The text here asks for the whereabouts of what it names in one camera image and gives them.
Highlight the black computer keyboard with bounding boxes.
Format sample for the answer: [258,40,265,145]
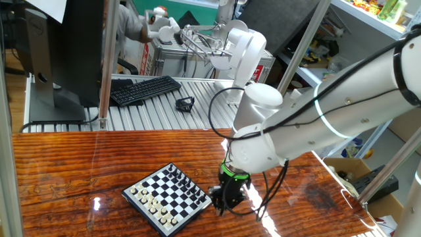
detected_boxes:
[109,75,182,108]

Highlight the colourful plastic bag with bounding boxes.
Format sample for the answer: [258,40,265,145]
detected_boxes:
[340,136,375,160]

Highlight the black office chair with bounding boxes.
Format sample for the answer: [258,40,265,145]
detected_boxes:
[117,58,140,76]

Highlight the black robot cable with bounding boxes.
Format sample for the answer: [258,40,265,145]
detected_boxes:
[208,31,421,222]

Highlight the aluminium equipment case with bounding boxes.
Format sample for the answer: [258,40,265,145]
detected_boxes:
[153,42,276,82]

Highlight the dark grey board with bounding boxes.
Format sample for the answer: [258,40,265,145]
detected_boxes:
[241,0,322,56]

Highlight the grey robot column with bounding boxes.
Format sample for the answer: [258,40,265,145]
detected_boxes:
[213,0,247,37]

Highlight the wood grain table mat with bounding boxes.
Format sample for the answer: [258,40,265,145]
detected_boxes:
[12,127,389,237]

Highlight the black folding phone stand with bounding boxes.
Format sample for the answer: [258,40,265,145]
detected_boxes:
[174,95,195,114]

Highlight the white haptic teleoperation device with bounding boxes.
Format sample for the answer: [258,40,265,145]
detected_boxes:
[143,5,268,106]

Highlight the black monitor cable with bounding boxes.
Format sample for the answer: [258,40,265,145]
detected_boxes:
[19,113,100,133]

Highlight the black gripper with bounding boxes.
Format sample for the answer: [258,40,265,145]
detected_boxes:
[209,171,250,217]

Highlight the black Dell monitor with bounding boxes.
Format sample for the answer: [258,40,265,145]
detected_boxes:
[14,0,105,124]

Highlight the person in grey shirt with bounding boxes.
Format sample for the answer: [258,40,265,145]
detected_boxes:
[103,3,154,75]

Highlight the white paper sheet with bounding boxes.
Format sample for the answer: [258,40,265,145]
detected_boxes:
[24,0,68,24]

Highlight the white box red print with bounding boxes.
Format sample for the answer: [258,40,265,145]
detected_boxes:
[138,41,151,76]

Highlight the white red paper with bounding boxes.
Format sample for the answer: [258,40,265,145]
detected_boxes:
[374,215,399,237]

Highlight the brown cardboard box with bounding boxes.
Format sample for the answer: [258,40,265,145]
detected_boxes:
[324,157,405,237]

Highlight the black white magnetic chessboard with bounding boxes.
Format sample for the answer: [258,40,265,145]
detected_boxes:
[120,162,214,237]

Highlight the yellow black tool pile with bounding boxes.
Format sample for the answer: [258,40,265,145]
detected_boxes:
[301,34,341,65]

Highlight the colourful toy pile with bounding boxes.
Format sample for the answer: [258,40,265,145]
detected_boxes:
[351,0,380,14]

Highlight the clear plastic bag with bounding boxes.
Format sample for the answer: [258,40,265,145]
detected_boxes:
[327,54,352,72]

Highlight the black electronic device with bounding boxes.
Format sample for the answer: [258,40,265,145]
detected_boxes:
[351,164,399,204]

